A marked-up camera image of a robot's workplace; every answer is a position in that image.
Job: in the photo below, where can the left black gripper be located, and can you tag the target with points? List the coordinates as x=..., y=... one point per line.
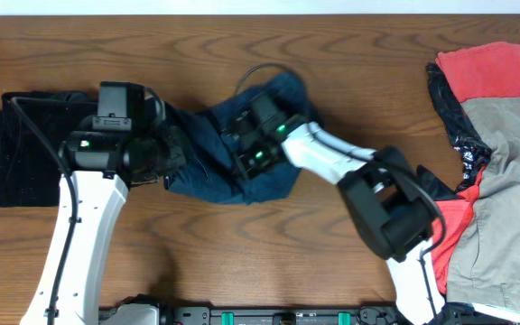
x=179, y=150

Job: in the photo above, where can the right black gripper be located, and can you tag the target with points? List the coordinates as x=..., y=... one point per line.
x=239, y=157

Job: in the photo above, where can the navy blue denim shorts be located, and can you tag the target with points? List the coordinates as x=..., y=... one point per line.
x=210, y=173

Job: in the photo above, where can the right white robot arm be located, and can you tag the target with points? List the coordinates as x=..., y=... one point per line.
x=392, y=213

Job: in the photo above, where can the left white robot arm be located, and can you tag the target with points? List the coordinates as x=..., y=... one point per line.
x=124, y=144

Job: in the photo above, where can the folded black sparkly garment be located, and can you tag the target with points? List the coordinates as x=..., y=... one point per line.
x=28, y=175

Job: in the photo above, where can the red and black garment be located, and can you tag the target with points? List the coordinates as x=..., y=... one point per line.
x=486, y=71

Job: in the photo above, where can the khaki beige shorts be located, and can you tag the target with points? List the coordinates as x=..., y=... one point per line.
x=485, y=264

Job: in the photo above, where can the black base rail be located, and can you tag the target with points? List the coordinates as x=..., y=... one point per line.
x=143, y=309

